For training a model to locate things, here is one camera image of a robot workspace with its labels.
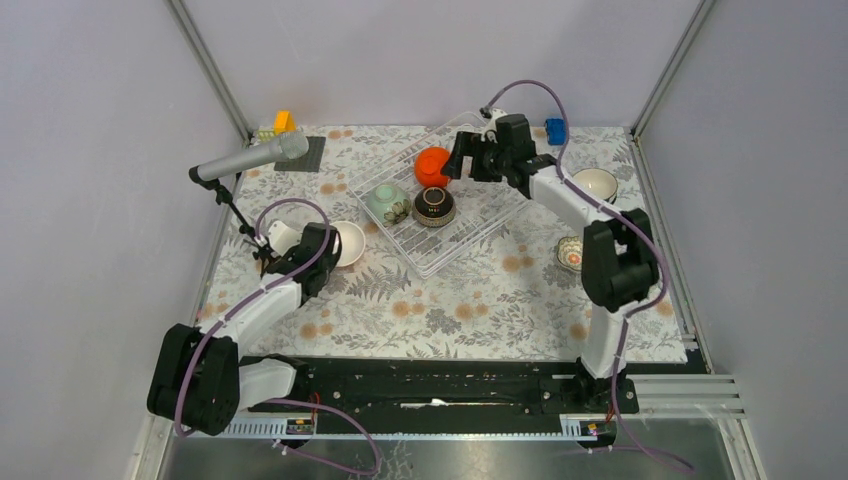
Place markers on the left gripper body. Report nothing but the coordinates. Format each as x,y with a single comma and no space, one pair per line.
289,252

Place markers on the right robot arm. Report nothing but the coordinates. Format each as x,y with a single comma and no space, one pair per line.
620,262

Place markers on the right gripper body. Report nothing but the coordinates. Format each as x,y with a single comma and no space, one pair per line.
489,164

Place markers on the floral tablecloth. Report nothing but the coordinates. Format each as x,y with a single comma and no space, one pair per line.
507,297

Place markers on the silver microphone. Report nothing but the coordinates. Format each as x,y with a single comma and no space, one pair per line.
286,146

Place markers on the blue toy block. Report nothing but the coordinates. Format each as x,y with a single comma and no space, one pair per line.
556,131

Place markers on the white wire dish rack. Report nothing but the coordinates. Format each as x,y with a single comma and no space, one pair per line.
481,208

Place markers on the dark grey baseplate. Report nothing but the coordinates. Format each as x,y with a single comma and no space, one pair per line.
309,162

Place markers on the orange bowl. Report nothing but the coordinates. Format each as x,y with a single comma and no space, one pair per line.
569,253
428,166

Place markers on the pale green floral bowl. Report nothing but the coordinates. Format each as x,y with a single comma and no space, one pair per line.
389,204

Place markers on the green toy block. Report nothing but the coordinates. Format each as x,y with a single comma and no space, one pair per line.
265,134

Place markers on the teal bowl white rim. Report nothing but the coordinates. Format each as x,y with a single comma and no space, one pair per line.
599,182

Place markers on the white pink bowl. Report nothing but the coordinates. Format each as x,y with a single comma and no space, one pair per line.
352,243

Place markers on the black patterned bowl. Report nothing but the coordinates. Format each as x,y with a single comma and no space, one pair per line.
434,207

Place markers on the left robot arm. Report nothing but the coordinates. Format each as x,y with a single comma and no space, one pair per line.
201,380

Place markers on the yellow toy block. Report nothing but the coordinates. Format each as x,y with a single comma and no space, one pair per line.
283,123

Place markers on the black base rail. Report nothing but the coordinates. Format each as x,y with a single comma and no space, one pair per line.
421,396

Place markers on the orange bowl front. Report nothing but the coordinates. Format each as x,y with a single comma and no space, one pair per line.
428,166

